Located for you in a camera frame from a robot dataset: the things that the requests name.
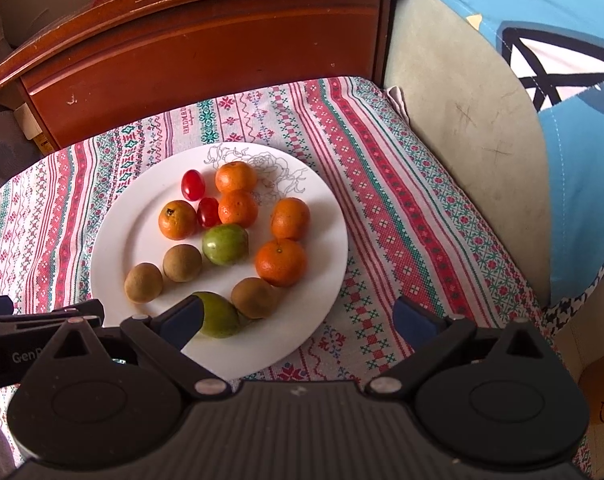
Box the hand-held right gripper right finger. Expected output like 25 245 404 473
364 295 558 398

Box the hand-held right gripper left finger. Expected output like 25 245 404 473
46 295 233 402

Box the green mandarin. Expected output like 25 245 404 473
191 291 241 339
202 224 249 267

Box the brown longan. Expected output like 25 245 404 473
231 277 283 320
163 244 203 283
124 262 163 304

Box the white plate with flower print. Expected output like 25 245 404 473
90 142 350 382

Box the orange mandarin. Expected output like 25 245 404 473
271 197 311 241
255 238 309 288
215 161 259 194
158 200 199 241
218 190 259 228

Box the red cherry tomato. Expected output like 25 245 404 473
182 170 205 200
197 197 221 228

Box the red green patterned cloth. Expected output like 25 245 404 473
0 76 593 480

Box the houndstooth cloth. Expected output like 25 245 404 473
542 257 604 336

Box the brown cardboard box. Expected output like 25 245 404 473
557 305 604 480

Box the blue printed blanket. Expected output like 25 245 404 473
402 0 604 306

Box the grey green cushion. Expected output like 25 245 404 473
382 0 554 307

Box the brown wooden nightstand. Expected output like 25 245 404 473
0 0 417 152

